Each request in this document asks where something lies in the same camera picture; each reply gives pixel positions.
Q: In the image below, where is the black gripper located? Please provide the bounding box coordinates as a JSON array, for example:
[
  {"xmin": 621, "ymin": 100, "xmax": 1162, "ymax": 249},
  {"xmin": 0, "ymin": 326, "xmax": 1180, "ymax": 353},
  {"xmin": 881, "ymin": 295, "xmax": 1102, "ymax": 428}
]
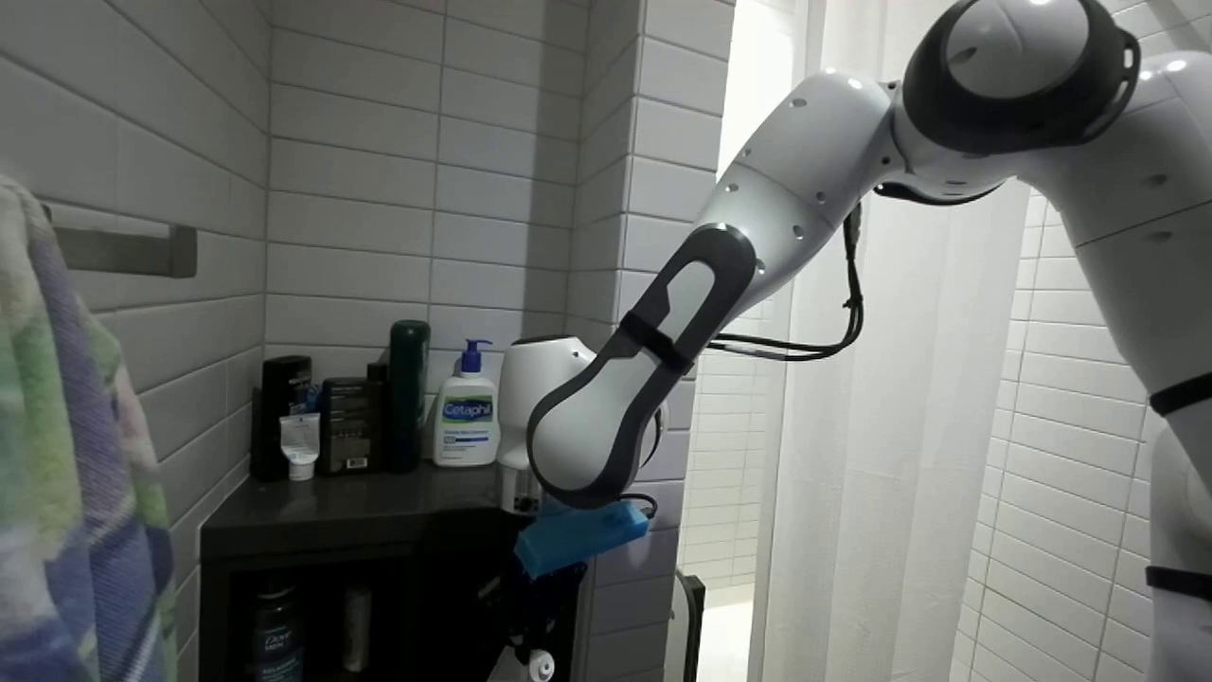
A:
[{"xmin": 496, "ymin": 560, "xmax": 591, "ymax": 682}]

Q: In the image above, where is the dark wooden shelf unit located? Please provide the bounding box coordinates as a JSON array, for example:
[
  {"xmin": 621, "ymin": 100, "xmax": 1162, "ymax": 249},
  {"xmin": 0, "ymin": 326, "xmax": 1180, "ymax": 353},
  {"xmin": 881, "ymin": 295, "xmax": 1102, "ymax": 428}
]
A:
[{"xmin": 198, "ymin": 459, "xmax": 591, "ymax": 682}]

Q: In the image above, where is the small white upturned tube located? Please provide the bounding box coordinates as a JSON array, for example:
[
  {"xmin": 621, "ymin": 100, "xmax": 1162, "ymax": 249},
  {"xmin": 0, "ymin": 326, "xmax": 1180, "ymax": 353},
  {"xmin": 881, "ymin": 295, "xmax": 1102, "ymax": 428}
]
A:
[{"xmin": 278, "ymin": 410, "xmax": 326, "ymax": 487}]

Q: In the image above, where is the slim pale bottle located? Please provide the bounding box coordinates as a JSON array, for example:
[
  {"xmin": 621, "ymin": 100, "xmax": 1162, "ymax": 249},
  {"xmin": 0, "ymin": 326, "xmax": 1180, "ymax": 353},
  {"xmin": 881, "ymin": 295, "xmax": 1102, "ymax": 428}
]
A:
[{"xmin": 341, "ymin": 583, "xmax": 379, "ymax": 680}]

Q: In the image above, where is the white blue pump lotion bottle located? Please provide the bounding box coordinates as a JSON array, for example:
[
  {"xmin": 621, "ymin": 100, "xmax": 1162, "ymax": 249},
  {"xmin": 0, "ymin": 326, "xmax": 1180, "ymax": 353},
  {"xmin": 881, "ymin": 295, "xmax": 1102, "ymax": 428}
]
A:
[{"xmin": 429, "ymin": 337, "xmax": 505, "ymax": 476}]

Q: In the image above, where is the dark bottle with label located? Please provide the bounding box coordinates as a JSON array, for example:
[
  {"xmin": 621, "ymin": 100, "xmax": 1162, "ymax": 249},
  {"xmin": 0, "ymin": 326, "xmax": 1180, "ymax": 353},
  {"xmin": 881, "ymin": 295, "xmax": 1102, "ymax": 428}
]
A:
[{"xmin": 250, "ymin": 582, "xmax": 308, "ymax": 682}]

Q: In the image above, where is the tall dark green bottle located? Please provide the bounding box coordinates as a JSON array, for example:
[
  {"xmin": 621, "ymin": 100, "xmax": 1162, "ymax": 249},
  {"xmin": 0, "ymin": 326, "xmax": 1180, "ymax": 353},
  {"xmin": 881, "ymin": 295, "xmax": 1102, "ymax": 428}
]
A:
[{"xmin": 381, "ymin": 320, "xmax": 436, "ymax": 476}]

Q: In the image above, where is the dark rectangular box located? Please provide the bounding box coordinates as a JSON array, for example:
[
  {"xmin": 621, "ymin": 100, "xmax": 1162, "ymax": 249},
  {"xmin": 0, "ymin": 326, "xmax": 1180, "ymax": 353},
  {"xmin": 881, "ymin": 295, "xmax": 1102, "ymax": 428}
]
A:
[{"xmin": 318, "ymin": 376, "xmax": 391, "ymax": 483}]

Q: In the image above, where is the black bottle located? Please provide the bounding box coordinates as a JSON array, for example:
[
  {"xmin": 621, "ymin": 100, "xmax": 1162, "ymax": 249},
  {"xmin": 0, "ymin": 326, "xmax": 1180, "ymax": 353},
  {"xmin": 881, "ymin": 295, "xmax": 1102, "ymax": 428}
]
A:
[{"xmin": 250, "ymin": 353, "xmax": 316, "ymax": 488}]

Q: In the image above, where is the white shower curtain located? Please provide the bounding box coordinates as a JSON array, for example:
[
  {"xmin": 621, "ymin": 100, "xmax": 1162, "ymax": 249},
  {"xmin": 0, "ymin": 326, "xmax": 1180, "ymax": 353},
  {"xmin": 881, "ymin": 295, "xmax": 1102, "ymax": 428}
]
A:
[{"xmin": 741, "ymin": 0, "xmax": 1074, "ymax": 682}]

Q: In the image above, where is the striped green blue towel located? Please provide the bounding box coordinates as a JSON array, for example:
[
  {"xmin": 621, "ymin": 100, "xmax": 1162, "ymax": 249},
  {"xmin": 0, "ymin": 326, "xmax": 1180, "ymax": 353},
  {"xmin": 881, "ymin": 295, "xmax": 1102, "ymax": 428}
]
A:
[{"xmin": 0, "ymin": 172, "xmax": 181, "ymax": 682}]

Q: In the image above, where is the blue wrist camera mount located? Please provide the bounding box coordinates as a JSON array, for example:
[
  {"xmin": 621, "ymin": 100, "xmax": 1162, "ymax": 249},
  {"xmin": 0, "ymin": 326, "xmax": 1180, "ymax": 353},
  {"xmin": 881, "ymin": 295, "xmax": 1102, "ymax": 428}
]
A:
[{"xmin": 511, "ymin": 492, "xmax": 660, "ymax": 583}]

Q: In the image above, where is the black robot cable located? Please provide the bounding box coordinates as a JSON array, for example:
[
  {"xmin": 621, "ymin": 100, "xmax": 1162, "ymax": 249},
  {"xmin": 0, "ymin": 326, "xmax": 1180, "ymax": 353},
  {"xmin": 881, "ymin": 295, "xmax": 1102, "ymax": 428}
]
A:
[{"xmin": 705, "ymin": 200, "xmax": 872, "ymax": 369}]

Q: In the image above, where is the black strap on robot base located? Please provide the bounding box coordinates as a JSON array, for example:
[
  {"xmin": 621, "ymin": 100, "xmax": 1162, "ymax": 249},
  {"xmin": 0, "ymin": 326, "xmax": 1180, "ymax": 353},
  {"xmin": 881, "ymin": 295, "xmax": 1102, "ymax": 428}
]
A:
[
  {"xmin": 1148, "ymin": 372, "xmax": 1212, "ymax": 422},
  {"xmin": 1144, "ymin": 560, "xmax": 1212, "ymax": 606}
]

